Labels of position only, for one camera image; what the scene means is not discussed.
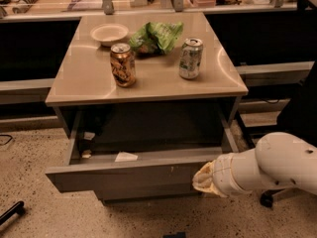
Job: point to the foam padded gripper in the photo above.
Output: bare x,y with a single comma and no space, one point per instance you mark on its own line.
222,177

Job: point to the grey top drawer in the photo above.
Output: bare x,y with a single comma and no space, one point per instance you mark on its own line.
172,140

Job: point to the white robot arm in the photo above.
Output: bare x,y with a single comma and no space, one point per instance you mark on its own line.
242,173

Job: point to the white paper scrap on drawer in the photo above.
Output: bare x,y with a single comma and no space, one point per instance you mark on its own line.
126,157

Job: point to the grey drawer cabinet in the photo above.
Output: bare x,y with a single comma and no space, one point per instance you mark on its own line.
84,77

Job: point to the small white scrap in drawer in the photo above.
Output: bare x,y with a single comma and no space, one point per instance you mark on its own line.
86,154

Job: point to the black office chair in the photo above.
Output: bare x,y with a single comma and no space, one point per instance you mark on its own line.
294,116

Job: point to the white green soda can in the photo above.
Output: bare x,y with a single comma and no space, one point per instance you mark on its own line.
190,58

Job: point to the brown soda can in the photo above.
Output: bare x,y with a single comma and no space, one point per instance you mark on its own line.
122,62

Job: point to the green chip bag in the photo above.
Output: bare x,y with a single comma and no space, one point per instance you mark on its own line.
156,38

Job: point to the white bowl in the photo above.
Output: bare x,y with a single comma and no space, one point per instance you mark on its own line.
109,34

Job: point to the black chair leg left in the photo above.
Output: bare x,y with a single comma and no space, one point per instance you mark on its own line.
17,208

